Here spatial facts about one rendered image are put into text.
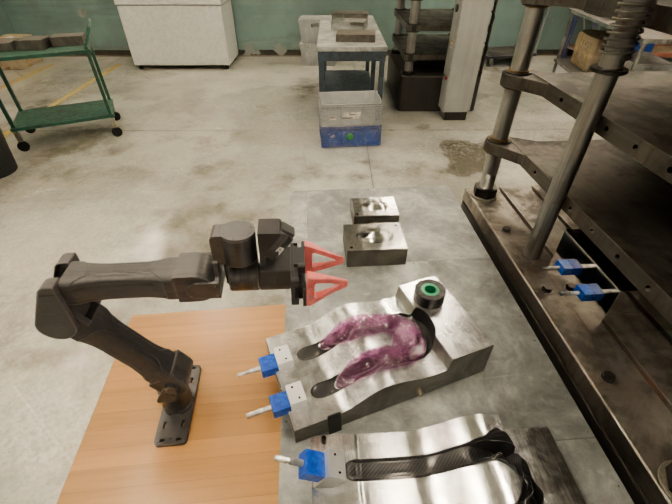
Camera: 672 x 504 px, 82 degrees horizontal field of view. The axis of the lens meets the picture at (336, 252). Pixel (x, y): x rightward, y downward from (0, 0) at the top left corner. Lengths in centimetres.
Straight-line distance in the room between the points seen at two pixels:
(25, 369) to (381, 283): 187
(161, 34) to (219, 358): 637
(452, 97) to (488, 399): 404
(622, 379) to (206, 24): 655
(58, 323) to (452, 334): 81
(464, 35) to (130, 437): 435
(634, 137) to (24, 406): 250
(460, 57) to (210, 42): 386
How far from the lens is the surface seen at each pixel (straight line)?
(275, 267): 66
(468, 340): 101
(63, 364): 244
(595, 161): 169
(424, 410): 101
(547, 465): 96
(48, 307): 79
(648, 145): 118
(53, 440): 219
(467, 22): 463
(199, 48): 700
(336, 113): 391
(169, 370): 91
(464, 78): 476
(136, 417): 108
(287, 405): 92
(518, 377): 113
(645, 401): 126
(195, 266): 70
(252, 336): 113
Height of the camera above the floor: 167
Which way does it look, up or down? 39 degrees down
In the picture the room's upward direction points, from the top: straight up
